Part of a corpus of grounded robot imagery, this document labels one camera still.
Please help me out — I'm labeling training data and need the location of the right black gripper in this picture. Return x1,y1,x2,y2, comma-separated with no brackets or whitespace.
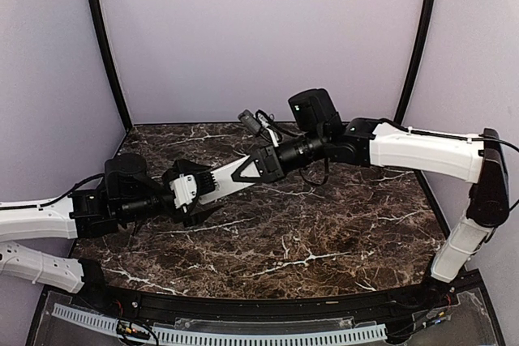
231,126,328,182

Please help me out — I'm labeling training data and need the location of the white remote control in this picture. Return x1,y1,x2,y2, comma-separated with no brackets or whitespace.
199,156,260,205

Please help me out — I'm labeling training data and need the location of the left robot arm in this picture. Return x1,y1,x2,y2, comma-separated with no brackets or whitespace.
1,153,238,310

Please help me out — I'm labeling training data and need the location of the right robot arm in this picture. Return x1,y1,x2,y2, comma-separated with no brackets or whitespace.
231,88,511,309

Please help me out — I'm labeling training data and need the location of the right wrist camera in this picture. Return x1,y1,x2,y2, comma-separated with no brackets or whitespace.
238,109,282,147

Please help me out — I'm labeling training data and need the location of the white slotted cable duct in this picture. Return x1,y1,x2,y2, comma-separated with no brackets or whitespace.
52,304,387,346

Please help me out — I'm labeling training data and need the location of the black front rail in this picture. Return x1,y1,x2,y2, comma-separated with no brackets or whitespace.
73,270,483,324

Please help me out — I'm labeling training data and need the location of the left black frame post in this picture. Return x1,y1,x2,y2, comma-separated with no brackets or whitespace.
88,0,133,133

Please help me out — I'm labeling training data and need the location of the black frame post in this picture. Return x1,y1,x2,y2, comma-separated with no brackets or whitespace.
393,0,435,125
88,0,133,133

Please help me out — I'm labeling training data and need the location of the right black frame post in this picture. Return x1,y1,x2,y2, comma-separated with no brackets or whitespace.
393,0,435,125

